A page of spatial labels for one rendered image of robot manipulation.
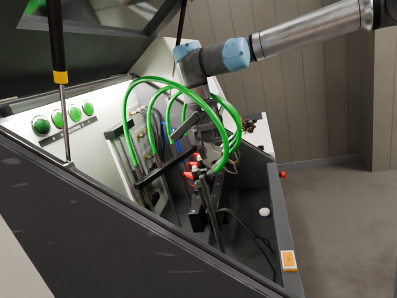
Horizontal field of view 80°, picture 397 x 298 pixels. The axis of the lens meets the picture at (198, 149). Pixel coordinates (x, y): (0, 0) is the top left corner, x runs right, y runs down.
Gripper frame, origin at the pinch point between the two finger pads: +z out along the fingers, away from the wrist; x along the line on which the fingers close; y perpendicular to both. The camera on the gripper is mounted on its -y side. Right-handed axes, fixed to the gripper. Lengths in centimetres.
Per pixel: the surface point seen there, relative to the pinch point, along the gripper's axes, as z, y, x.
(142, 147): -2.3, -32.0, 20.7
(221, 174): 14.4, -0.8, 19.6
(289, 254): 16.2, 20.0, -20.9
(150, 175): 2.4, -21.8, 2.2
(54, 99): -30.6, -29.4, -15.7
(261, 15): -54, 32, 196
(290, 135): 71, 46, 196
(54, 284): 9.0, -33.6, -35.0
